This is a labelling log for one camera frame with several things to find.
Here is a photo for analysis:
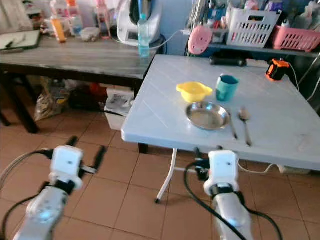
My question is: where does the small lidded food container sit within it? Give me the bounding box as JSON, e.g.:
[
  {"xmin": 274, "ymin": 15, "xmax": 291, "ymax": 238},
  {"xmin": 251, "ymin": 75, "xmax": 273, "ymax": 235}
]
[{"xmin": 80, "ymin": 27, "xmax": 101, "ymax": 42}]

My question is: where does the steel spoon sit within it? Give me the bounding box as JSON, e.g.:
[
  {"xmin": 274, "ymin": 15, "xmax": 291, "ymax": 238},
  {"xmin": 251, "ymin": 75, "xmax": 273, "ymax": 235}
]
[{"xmin": 238, "ymin": 107, "xmax": 252, "ymax": 147}]

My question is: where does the grey top wooden table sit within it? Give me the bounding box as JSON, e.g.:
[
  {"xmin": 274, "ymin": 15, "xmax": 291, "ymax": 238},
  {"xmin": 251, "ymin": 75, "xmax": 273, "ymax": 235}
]
[{"xmin": 0, "ymin": 35, "xmax": 158, "ymax": 135}]

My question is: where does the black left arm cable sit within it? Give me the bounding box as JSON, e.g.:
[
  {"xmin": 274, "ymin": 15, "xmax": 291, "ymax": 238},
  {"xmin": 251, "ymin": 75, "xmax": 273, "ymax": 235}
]
[{"xmin": 0, "ymin": 149, "xmax": 57, "ymax": 240}]

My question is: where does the clear bottle orange cap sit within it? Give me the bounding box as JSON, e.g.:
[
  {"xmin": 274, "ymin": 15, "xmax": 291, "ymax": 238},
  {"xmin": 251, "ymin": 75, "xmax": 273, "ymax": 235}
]
[{"xmin": 66, "ymin": 0, "xmax": 82, "ymax": 33}]

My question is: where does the round steel plate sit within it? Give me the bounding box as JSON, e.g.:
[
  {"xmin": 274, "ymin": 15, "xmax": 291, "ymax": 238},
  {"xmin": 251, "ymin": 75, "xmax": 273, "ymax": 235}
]
[{"xmin": 185, "ymin": 101, "xmax": 231, "ymax": 131}]

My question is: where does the orange sauce squeeze bottle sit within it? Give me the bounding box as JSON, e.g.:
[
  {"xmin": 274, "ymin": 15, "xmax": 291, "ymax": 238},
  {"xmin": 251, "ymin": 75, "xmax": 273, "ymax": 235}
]
[{"xmin": 51, "ymin": 14, "xmax": 67, "ymax": 44}]

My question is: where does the white plastic basket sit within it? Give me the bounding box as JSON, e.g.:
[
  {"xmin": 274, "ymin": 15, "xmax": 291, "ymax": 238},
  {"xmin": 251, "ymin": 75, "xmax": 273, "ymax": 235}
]
[{"xmin": 226, "ymin": 7, "xmax": 282, "ymax": 48}]

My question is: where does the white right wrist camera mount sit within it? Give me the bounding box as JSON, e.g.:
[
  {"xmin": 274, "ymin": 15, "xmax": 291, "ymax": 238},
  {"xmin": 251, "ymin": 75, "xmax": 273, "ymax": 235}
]
[{"xmin": 208, "ymin": 150, "xmax": 240, "ymax": 188}]

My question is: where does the white plastic folding table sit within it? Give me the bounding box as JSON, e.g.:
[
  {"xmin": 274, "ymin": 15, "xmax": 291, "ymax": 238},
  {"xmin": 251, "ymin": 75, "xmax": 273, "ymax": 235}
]
[{"xmin": 121, "ymin": 54, "xmax": 320, "ymax": 205}]

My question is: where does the pink drinking bottle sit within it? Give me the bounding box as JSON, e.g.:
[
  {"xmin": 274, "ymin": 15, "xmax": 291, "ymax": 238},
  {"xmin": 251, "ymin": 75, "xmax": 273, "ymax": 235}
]
[{"xmin": 96, "ymin": 0, "xmax": 112, "ymax": 38}]

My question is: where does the white lace curtain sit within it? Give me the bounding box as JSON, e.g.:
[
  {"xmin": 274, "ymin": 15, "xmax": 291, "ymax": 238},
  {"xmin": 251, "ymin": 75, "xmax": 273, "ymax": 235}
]
[{"xmin": 0, "ymin": 0, "xmax": 33, "ymax": 36}]

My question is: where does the yellow plastic bowl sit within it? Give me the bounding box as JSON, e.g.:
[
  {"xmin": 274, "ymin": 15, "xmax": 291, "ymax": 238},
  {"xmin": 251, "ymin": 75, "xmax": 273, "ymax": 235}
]
[{"xmin": 175, "ymin": 81, "xmax": 214, "ymax": 104}]

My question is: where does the white plastic storage tub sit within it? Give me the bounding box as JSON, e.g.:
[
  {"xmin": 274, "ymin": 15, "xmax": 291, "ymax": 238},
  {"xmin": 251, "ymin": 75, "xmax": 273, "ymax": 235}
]
[{"xmin": 104, "ymin": 89, "xmax": 138, "ymax": 132}]

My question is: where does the slim steel utensil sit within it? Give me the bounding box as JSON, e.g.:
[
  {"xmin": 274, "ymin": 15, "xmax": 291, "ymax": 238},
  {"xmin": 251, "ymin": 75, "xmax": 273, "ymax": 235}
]
[{"xmin": 226, "ymin": 111, "xmax": 239, "ymax": 140}]

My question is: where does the white power strip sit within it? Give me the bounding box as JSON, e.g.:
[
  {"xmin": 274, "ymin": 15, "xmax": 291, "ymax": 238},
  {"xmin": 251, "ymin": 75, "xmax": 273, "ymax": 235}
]
[{"xmin": 277, "ymin": 164, "xmax": 315, "ymax": 177}]

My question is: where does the clear water bottle blue cap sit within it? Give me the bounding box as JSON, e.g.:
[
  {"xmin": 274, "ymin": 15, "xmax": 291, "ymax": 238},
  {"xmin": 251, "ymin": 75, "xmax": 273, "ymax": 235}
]
[{"xmin": 137, "ymin": 13, "xmax": 151, "ymax": 59}]

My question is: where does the crumpled clear plastic bag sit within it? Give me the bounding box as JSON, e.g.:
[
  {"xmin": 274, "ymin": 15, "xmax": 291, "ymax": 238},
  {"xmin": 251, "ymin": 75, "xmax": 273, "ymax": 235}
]
[{"xmin": 34, "ymin": 79, "xmax": 71, "ymax": 122}]

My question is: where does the green rimmed white tray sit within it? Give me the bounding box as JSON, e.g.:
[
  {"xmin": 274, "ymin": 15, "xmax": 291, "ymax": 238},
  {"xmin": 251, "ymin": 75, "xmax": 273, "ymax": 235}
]
[{"xmin": 0, "ymin": 30, "xmax": 42, "ymax": 52}]

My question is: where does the pink plastic basket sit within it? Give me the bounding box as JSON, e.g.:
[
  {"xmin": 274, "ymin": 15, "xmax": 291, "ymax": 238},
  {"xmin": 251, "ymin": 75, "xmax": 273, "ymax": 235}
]
[{"xmin": 271, "ymin": 25, "xmax": 320, "ymax": 53}]

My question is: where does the white power cable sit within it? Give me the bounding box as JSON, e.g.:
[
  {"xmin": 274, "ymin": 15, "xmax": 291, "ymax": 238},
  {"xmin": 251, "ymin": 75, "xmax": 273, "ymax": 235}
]
[{"xmin": 150, "ymin": 29, "xmax": 192, "ymax": 51}]

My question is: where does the black flat case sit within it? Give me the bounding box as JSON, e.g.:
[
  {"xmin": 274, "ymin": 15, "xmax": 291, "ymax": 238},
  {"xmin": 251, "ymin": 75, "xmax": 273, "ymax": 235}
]
[{"xmin": 209, "ymin": 54, "xmax": 247, "ymax": 67}]

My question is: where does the pink round toy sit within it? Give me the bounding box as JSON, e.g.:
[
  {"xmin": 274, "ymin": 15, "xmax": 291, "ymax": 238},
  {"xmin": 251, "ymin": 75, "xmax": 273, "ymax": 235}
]
[{"xmin": 188, "ymin": 24, "xmax": 214, "ymax": 56}]

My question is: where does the teal plastic cup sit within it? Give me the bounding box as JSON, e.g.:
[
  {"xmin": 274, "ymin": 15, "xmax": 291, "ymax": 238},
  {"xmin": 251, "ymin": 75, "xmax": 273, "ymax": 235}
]
[{"xmin": 215, "ymin": 74, "xmax": 240, "ymax": 103}]

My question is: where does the orange black device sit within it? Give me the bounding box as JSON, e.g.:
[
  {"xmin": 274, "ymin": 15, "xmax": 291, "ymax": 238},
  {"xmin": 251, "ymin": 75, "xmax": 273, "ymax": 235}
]
[{"xmin": 266, "ymin": 58, "xmax": 292, "ymax": 82}]

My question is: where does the white kitchen cooking appliance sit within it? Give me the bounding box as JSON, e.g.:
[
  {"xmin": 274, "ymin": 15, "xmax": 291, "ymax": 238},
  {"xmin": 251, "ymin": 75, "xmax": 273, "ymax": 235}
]
[{"xmin": 116, "ymin": 0, "xmax": 163, "ymax": 47}]

